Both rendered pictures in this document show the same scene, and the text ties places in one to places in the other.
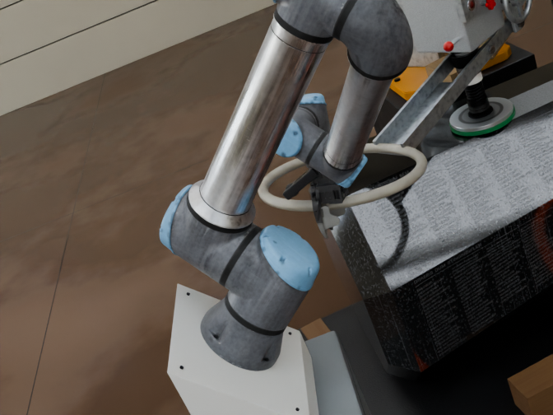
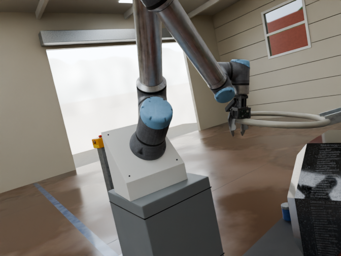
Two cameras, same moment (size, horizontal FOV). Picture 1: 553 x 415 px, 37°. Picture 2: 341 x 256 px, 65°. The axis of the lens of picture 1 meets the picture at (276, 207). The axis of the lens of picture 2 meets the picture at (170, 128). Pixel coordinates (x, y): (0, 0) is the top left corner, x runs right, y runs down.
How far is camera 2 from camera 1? 1.51 m
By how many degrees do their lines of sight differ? 54
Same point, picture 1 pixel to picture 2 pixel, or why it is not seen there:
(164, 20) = not seen: outside the picture
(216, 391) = (108, 148)
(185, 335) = (128, 130)
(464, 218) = not seen: outside the picture
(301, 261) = (151, 113)
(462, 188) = not seen: outside the picture
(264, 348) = (139, 147)
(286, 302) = (142, 129)
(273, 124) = (139, 37)
